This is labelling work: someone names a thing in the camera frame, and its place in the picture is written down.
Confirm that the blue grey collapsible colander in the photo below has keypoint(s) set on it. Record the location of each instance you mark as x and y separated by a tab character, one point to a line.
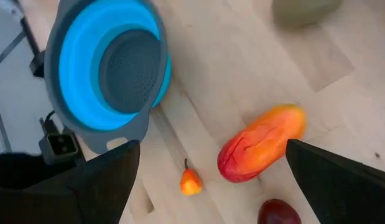
86	77

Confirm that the small orange pear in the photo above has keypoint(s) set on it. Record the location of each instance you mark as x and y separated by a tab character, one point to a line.
190	183

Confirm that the red orange mango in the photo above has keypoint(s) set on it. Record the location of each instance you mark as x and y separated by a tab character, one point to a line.
257	146

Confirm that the brown kiwi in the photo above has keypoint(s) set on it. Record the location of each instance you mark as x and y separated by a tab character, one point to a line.
304	11

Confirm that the black aluminium table frame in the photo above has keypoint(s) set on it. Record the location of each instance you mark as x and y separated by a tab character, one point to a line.
35	63

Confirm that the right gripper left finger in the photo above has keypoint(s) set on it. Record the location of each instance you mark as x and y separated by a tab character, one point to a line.
102	193

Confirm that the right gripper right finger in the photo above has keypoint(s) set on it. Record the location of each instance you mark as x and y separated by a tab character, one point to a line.
344	193

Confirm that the dark red pomegranate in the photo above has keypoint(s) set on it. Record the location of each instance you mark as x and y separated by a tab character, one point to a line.
277	214

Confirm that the small black camera box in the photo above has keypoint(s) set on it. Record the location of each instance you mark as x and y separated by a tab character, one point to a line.
60	146

